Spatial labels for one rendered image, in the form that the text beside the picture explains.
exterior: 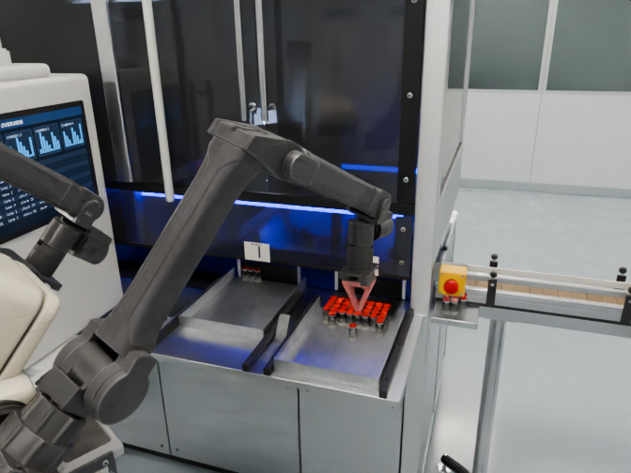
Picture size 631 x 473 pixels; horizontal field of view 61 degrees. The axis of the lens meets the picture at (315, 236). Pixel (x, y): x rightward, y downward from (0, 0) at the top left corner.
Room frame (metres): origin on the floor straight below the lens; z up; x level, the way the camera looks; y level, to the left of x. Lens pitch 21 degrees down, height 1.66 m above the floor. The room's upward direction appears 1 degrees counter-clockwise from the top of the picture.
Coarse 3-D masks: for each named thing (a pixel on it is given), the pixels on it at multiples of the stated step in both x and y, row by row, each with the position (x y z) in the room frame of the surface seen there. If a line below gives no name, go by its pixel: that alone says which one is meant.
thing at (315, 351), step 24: (312, 312) 1.35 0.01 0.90; (312, 336) 1.25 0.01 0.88; (336, 336) 1.25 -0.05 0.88; (360, 336) 1.24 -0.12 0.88; (384, 336) 1.24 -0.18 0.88; (288, 360) 1.09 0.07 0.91; (312, 360) 1.13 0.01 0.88; (336, 360) 1.13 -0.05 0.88; (360, 360) 1.13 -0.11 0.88; (384, 360) 1.08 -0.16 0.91; (360, 384) 1.02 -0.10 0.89
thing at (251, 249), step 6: (246, 246) 1.53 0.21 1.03; (252, 246) 1.52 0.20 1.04; (264, 246) 1.51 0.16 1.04; (246, 252) 1.53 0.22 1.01; (252, 252) 1.52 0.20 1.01; (264, 252) 1.51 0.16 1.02; (246, 258) 1.53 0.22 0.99; (252, 258) 1.52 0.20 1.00; (258, 258) 1.52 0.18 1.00; (264, 258) 1.51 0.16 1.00
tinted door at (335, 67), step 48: (288, 0) 1.49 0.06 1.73; (336, 0) 1.45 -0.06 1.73; (384, 0) 1.41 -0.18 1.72; (288, 48) 1.49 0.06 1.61; (336, 48) 1.45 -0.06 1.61; (384, 48) 1.41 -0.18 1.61; (288, 96) 1.49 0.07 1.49; (336, 96) 1.45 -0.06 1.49; (384, 96) 1.41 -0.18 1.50; (336, 144) 1.45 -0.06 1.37; (384, 144) 1.40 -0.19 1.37; (288, 192) 1.49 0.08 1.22
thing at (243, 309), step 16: (224, 288) 1.55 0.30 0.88; (240, 288) 1.54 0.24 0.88; (256, 288) 1.54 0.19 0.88; (272, 288) 1.54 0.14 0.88; (288, 288) 1.54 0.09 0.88; (304, 288) 1.54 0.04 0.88; (192, 304) 1.38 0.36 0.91; (208, 304) 1.44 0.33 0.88; (224, 304) 1.44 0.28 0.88; (240, 304) 1.44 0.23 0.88; (256, 304) 1.43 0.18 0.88; (272, 304) 1.43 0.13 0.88; (288, 304) 1.41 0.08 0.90; (192, 320) 1.30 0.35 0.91; (208, 320) 1.29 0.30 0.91; (224, 320) 1.34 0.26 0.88; (240, 320) 1.34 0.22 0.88; (256, 320) 1.34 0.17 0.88; (272, 320) 1.29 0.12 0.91; (240, 336) 1.25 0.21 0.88; (256, 336) 1.24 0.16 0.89
